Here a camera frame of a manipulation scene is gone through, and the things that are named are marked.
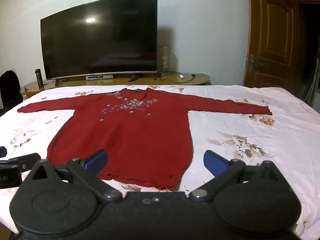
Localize black chair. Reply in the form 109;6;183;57
0;70;23;110

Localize wooden television cabinet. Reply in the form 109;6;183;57
20;72;210;98

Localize clear glass vase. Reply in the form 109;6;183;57
157;46;171;76

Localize red knitted sweater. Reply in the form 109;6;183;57
17;88;273;191

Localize black cable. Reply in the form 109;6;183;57
154;73;206;83

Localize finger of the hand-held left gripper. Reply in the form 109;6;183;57
7;152;42;173

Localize dark thermos bottle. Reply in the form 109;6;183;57
35;68;45;88

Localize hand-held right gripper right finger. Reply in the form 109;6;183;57
189;150;288;202

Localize black curved television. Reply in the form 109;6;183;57
40;0;158;85

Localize brown wooden door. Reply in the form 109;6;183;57
242;0;300;93

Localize silver set-top box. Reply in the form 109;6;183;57
85;74;114;81

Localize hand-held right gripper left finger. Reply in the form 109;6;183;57
24;149;123;202

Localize brass door handle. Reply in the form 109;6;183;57
247;54;263;74

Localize floral white bedsheet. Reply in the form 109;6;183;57
0;84;320;240

